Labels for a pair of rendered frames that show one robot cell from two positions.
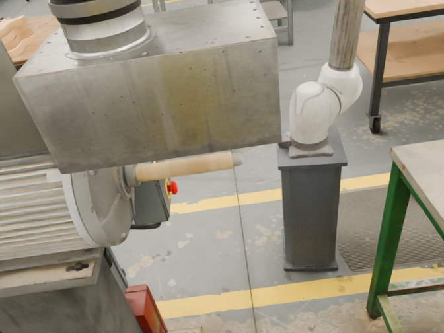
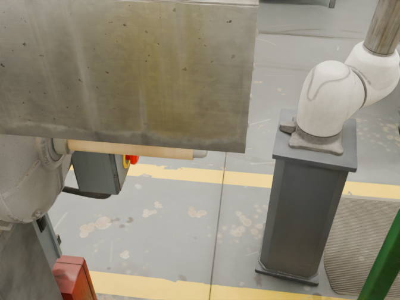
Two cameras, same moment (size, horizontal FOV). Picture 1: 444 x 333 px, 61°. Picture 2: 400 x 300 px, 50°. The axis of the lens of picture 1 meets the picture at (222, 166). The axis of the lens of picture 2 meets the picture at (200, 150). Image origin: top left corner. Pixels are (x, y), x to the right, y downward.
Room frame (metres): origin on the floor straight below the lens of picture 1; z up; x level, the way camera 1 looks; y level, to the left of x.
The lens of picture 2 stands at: (0.11, -0.07, 1.65)
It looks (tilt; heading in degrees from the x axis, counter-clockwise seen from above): 41 degrees down; 4
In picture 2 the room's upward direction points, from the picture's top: straight up
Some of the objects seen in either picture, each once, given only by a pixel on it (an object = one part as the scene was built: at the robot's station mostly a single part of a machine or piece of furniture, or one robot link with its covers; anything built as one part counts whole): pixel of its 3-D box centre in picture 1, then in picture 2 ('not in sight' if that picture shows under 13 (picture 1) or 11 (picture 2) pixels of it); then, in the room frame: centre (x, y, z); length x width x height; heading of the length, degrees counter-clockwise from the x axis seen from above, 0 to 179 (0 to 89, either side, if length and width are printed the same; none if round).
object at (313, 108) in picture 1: (310, 110); (327, 94); (1.31, -0.39, 0.87); 0.18 x 0.16 x 0.22; 128
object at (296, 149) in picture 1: (304, 139); (312, 128); (1.30, -0.36, 0.73); 0.22 x 0.18 x 0.06; 80
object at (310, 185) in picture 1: (308, 203); (300, 202); (1.30, -0.38, 0.35); 0.28 x 0.28 x 0.70; 80
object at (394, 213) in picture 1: (386, 252); (376, 286); (0.87, -0.56, 0.45); 0.05 x 0.05 x 0.90; 87
